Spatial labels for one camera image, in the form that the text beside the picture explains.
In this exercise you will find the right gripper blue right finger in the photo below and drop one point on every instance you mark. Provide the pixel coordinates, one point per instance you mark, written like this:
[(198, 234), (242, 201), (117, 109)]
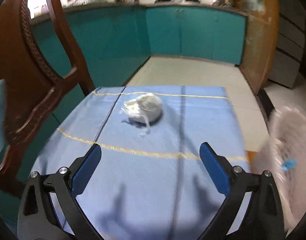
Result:
[(217, 167)]

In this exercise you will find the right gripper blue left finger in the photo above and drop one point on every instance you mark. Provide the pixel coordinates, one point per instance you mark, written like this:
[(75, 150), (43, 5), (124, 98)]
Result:
[(82, 169)]

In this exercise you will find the white plastic bag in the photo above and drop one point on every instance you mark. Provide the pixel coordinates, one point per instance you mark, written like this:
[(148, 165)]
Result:
[(144, 109)]

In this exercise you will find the pink lattice trash basket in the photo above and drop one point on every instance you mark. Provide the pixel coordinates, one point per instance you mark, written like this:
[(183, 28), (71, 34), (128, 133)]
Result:
[(284, 155)]

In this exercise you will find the teal lower kitchen cabinets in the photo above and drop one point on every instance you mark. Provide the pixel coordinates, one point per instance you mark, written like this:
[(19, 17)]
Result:
[(115, 41)]

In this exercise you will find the blue checked cloth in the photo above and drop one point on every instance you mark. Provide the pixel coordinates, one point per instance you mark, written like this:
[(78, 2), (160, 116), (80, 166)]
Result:
[(151, 186)]

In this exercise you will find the carved wooden chair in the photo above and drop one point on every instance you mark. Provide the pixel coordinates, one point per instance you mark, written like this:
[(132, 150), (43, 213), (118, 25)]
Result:
[(33, 88)]

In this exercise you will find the wooden glass sliding door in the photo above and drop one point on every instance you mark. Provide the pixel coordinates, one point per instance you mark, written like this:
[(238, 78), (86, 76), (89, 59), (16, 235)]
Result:
[(260, 40)]

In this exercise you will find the grey refrigerator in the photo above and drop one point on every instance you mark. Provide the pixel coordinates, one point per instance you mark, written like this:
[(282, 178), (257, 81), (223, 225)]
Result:
[(290, 43)]

